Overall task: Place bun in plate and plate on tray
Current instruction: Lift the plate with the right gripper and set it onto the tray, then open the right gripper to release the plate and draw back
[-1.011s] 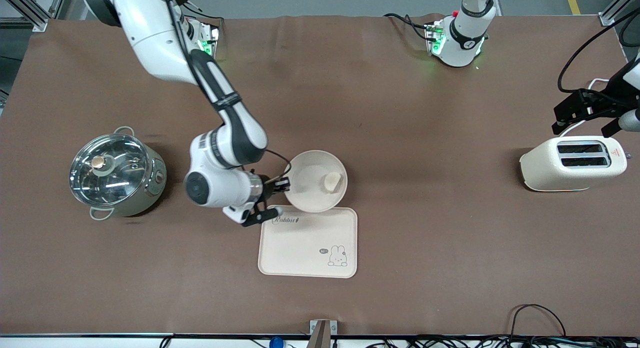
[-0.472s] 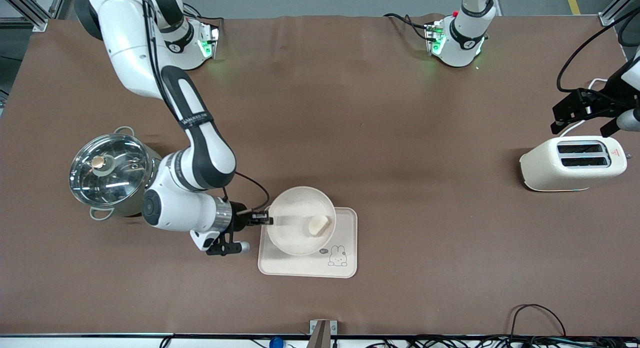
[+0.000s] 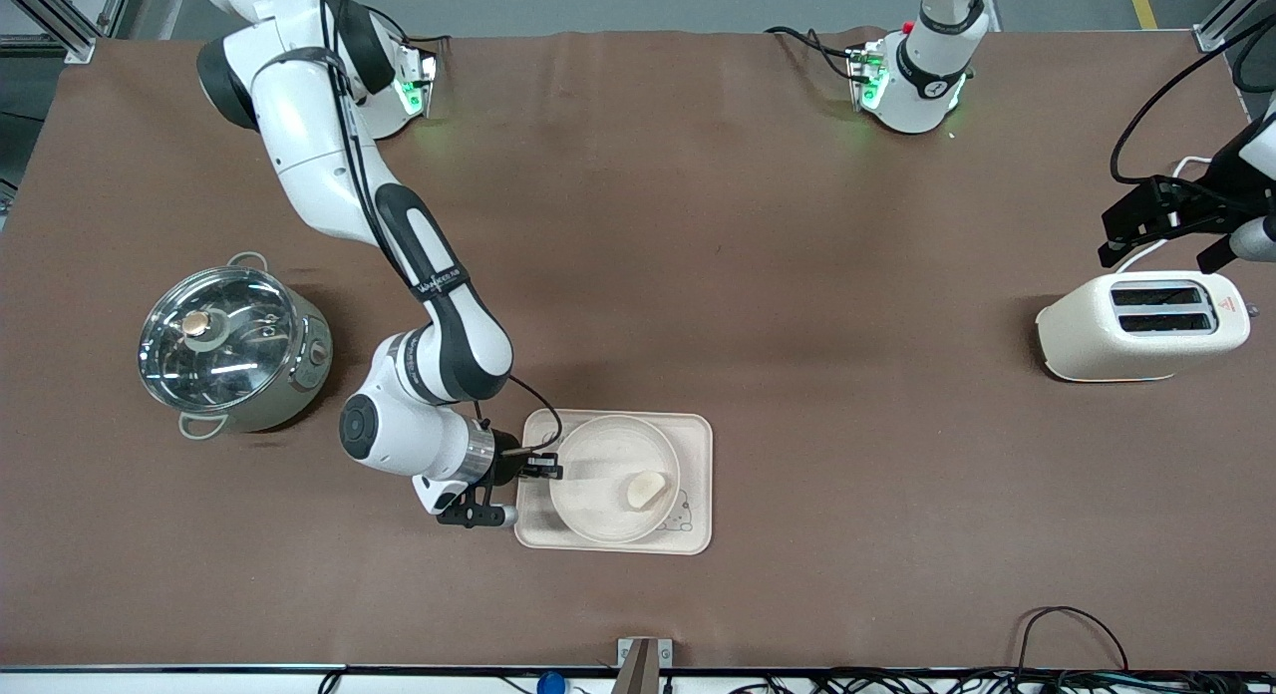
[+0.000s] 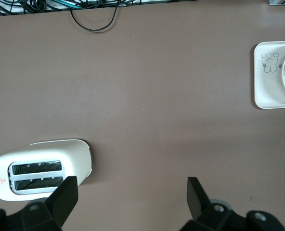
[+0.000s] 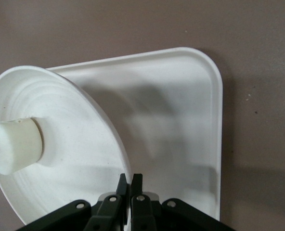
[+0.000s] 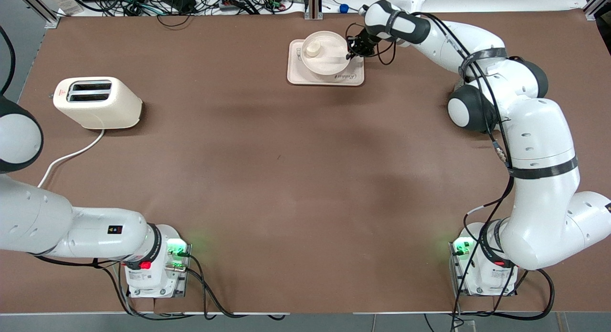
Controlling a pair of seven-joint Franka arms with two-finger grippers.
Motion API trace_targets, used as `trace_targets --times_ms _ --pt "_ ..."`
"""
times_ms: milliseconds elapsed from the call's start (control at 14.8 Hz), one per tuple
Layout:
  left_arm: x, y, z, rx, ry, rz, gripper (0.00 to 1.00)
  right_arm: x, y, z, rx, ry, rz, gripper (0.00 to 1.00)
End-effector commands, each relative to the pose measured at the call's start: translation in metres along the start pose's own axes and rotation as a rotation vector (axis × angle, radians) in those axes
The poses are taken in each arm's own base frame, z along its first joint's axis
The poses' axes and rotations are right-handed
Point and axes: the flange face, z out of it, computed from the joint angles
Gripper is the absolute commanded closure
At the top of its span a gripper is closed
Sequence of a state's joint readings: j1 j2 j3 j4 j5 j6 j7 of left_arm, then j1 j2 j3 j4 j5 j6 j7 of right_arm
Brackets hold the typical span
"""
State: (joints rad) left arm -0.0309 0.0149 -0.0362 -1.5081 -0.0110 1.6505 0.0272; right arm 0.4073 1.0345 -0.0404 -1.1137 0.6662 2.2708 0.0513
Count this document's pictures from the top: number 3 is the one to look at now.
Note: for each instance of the cream two-slot toaster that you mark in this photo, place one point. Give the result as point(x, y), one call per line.
point(1087, 340)

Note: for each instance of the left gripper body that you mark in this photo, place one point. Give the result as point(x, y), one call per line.
point(1199, 202)

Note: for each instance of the pale half bun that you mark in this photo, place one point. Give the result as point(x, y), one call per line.
point(645, 490)

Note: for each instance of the round cream plate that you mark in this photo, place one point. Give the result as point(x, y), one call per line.
point(593, 490)

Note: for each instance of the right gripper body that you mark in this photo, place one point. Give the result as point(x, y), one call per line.
point(506, 451)

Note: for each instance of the green-lit left base connector box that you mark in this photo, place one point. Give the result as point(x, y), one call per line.
point(867, 76)

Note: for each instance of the cream rabbit print tray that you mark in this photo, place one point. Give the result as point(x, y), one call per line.
point(696, 455)

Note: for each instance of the aluminium frame profile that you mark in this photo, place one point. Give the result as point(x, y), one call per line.
point(60, 21)
point(1231, 14)

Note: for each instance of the steel electric cooking pot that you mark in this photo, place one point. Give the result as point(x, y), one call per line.
point(304, 375)

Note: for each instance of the glass pot lid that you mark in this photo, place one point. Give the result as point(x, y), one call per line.
point(224, 360)

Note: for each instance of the grey metal camera mount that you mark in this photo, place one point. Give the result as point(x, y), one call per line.
point(641, 664)

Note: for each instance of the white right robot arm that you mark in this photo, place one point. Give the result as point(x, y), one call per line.
point(309, 136)

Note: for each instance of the blue round cap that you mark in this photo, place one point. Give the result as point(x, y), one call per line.
point(550, 684)

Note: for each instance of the brown table cover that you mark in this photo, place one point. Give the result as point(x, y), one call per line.
point(797, 225)

